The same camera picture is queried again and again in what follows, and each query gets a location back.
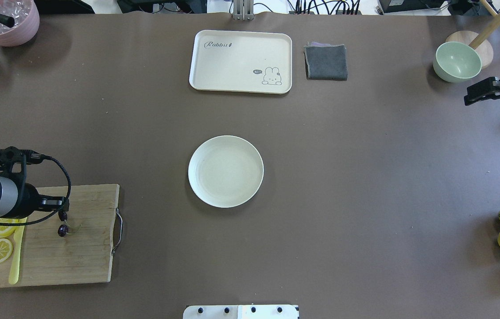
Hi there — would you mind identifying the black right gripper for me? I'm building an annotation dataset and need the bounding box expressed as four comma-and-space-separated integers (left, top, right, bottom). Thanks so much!
464, 77, 500, 106

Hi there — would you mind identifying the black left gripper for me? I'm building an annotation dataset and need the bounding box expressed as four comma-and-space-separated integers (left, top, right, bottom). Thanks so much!
16, 183, 70, 219

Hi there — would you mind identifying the cream round plate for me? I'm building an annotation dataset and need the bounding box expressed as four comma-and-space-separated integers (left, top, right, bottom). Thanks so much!
187, 135, 265, 208

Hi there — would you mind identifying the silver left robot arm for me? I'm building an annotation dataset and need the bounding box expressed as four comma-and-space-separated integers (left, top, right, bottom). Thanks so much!
0, 176, 70, 219

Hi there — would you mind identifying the cream rabbit tray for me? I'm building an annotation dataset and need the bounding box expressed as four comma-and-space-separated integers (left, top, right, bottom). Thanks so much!
189, 30, 293, 94

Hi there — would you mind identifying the upper lemon slice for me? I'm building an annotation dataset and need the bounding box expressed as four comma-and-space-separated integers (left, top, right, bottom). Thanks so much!
0, 218, 19, 238

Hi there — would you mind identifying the wooden stand with base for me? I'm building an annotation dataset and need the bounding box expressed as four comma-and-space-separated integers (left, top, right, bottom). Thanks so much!
446, 0, 500, 69

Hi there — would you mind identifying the green bowl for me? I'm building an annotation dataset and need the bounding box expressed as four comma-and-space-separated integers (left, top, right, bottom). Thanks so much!
433, 42, 482, 83

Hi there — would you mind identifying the wooden cutting board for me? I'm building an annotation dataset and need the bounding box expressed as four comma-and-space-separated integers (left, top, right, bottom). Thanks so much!
0, 184, 120, 288

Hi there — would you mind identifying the yellow plastic knife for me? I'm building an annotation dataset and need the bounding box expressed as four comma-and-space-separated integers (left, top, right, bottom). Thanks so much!
8, 226, 25, 285

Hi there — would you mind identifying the pink ice bowl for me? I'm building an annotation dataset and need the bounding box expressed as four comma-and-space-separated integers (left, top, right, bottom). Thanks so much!
0, 0, 40, 47

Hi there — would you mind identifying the grey folded cloth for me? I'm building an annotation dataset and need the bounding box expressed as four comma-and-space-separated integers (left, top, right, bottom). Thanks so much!
304, 42, 349, 81

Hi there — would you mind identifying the black camera cable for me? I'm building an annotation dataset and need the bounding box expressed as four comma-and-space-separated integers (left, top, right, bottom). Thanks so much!
0, 154, 72, 227

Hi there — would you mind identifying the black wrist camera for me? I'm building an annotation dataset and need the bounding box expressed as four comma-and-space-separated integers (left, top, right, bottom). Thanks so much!
0, 147, 45, 187

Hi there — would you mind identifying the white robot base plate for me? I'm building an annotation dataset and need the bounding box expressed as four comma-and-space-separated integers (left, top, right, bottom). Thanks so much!
182, 303, 300, 319

